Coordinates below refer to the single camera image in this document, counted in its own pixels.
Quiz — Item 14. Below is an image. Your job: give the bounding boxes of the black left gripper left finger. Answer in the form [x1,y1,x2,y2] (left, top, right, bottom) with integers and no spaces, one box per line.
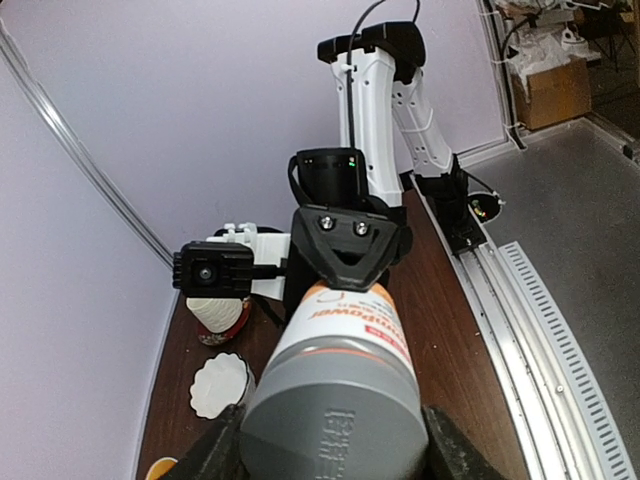
[161,405,249,480]

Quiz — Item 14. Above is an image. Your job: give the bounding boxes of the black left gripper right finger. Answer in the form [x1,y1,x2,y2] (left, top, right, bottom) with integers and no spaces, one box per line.
[421,406,505,480]

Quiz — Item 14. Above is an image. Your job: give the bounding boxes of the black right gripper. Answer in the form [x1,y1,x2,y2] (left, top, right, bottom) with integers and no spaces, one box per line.
[288,147,413,299]

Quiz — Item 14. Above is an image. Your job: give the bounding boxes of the grey-capped orange label bottle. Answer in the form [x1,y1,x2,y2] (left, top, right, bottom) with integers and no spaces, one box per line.
[240,283,429,479]

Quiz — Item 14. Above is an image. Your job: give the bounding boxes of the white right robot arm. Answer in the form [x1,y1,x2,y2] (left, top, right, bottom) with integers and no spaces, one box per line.
[271,22,497,479]

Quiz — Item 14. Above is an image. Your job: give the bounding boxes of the yellow-lined patterned mug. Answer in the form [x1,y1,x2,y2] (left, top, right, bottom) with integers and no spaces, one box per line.
[144,456,178,480]

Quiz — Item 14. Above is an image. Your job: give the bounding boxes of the white scalloped dish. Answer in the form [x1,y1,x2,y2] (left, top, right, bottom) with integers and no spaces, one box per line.
[189,352,256,420]

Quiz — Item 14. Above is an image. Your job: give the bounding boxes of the white ribbed cup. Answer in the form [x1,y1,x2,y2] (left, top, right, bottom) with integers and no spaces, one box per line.
[186,298,243,332]

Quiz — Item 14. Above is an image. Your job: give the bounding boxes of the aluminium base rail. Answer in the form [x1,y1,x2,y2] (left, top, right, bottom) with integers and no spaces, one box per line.
[410,170,640,480]

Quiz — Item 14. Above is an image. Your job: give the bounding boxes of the aluminium frame post right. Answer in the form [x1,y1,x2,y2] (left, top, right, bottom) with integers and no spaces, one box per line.
[0,20,177,271]

